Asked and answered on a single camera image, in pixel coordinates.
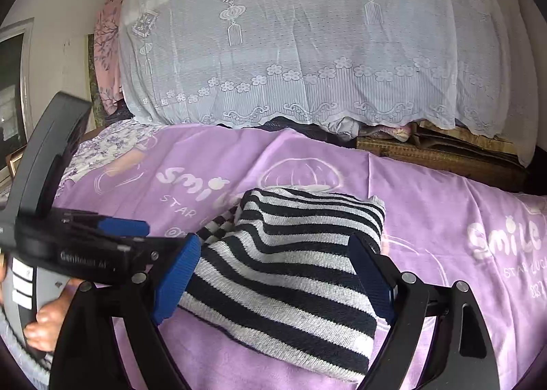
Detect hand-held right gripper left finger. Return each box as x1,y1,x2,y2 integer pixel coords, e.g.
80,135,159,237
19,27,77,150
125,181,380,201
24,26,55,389
49,233,202,390

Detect white lace cloth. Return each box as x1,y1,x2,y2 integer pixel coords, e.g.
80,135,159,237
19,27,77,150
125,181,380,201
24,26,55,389
117,0,539,166

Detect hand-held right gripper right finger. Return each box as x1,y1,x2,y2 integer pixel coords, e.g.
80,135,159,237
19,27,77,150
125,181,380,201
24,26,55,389
347,234,501,390

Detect purple printed blanket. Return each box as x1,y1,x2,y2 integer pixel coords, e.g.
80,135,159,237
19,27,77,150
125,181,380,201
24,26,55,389
53,125,547,390

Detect person's left hand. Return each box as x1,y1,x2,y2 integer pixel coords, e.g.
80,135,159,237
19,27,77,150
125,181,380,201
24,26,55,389
0,264,86,352

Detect grey pink bundled clothes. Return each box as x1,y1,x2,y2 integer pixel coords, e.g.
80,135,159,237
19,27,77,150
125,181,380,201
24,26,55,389
327,117,417,144

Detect brown woven mat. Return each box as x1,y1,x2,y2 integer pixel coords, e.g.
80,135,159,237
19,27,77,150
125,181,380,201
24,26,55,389
355,121,531,192

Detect pink floral cloth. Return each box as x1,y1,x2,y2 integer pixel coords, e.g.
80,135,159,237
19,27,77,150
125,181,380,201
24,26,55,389
94,0,126,115

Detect black white striped sweater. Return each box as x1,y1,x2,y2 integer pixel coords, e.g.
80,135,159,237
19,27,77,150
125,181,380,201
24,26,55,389
177,187,387,382

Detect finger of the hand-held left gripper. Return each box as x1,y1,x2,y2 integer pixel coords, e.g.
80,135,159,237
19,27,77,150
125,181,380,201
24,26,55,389
113,236,189,277
60,210,150,241

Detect picture frame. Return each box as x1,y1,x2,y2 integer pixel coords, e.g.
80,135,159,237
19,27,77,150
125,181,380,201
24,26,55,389
6,148,26,179

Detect white purple floral sheet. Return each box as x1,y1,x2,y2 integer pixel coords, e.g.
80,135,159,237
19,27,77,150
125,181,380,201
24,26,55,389
55,121,159,186

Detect window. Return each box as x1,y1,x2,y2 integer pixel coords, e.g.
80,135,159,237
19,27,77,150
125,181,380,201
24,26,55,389
0,18,35,177

